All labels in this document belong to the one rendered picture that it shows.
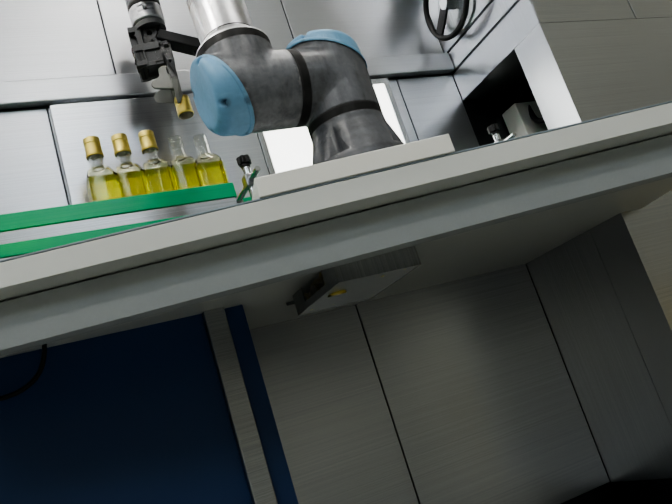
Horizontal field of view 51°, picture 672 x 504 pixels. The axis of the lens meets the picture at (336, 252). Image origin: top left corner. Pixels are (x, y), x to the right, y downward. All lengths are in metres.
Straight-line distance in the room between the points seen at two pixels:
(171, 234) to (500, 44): 1.34
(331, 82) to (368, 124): 0.09
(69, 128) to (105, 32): 0.31
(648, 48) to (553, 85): 0.35
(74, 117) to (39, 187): 0.18
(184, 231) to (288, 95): 0.26
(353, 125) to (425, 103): 1.09
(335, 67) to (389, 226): 0.25
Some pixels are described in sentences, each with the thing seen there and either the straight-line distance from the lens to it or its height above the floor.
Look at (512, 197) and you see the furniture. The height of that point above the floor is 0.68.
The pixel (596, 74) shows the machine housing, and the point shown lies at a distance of 1.95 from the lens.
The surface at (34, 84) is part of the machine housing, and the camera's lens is 1.78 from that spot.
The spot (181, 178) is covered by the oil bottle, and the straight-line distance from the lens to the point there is 1.52.
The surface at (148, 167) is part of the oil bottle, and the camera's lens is 1.53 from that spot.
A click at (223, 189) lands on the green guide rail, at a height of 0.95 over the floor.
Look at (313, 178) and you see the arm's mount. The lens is 0.92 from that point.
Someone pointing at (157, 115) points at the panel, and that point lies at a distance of 1.76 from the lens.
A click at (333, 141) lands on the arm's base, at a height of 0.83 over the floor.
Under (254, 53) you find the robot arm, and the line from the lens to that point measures 1.03.
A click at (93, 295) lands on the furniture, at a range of 0.93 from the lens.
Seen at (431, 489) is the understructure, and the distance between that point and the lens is 1.75.
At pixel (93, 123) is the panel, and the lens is 1.73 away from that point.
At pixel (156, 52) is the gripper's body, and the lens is 1.65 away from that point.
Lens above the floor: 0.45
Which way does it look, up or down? 13 degrees up
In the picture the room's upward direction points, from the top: 18 degrees counter-clockwise
